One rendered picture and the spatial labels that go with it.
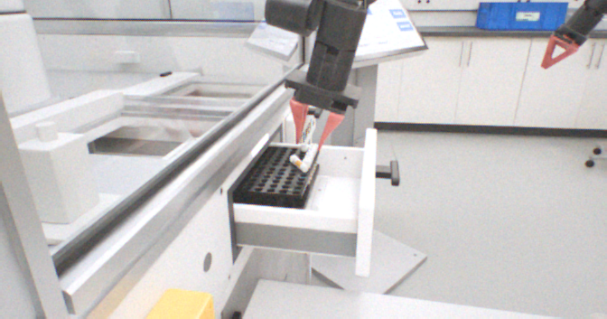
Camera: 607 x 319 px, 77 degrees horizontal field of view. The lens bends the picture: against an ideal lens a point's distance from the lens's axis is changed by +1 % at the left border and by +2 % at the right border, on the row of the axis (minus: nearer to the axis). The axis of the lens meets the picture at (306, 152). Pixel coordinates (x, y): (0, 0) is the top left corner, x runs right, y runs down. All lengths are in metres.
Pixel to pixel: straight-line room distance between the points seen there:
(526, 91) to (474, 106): 0.42
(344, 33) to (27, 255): 0.39
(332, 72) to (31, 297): 0.38
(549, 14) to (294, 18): 3.46
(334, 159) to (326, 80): 0.24
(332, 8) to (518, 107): 3.38
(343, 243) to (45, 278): 0.34
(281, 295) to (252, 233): 0.11
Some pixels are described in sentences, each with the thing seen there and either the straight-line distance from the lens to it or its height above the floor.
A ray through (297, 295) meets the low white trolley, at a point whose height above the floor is 0.76.
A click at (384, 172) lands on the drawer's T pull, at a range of 0.58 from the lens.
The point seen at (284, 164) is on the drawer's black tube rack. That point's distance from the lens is 0.63.
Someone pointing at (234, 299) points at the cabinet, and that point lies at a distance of 0.62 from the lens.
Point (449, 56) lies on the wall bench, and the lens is 3.53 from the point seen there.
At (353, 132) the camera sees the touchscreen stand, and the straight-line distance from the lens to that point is 1.54.
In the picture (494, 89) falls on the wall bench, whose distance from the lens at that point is 3.69.
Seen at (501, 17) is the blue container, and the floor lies 1.00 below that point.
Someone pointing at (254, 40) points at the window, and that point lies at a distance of 0.62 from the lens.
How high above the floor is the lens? 1.15
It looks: 22 degrees down
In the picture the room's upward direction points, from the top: straight up
